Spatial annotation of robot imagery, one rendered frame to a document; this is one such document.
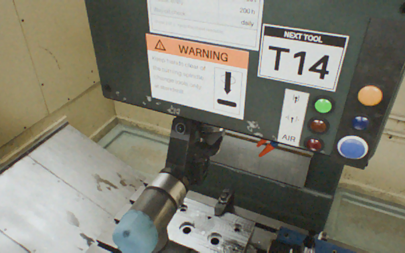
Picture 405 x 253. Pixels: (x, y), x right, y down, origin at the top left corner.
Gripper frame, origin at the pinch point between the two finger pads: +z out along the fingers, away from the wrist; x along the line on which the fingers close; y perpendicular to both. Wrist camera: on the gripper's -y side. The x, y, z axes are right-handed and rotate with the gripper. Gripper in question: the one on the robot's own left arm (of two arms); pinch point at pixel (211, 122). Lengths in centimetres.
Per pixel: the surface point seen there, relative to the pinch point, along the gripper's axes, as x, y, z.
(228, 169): -10, 58, 42
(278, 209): 15, 72, 41
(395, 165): 58, 62, 80
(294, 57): 20.0, -30.2, -20.8
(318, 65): 23.1, -29.7, -20.8
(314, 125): 24.2, -21.6, -21.6
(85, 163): -79, 68, 27
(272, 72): 17.6, -27.6, -20.8
